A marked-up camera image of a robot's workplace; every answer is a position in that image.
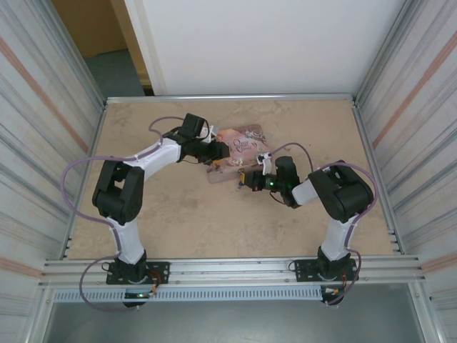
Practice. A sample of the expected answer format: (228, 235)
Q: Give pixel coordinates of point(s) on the white wall panel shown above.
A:
(267, 43)

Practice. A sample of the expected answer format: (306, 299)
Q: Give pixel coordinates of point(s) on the brown cardboard board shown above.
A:
(93, 25)

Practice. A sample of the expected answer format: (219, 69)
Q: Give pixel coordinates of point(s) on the aluminium table side rail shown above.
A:
(101, 125)
(366, 143)

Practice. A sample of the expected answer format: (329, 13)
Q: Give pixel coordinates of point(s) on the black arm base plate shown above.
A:
(160, 271)
(303, 271)

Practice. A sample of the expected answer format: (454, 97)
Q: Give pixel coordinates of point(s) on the pink printed tin box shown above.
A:
(242, 143)

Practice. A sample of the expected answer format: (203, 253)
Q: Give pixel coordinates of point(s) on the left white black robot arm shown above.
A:
(160, 153)

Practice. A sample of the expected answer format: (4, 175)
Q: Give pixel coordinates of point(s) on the translucent corrugated side panel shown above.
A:
(421, 107)
(35, 107)

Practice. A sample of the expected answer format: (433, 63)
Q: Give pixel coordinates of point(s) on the aluminium frame post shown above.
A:
(84, 60)
(383, 53)

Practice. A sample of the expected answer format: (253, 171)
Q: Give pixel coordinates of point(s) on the aluminium table edge rail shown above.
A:
(232, 98)

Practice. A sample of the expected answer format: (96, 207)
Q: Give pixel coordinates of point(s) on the grey metal lower sheet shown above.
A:
(232, 321)

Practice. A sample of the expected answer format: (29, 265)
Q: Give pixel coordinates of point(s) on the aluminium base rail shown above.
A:
(232, 271)

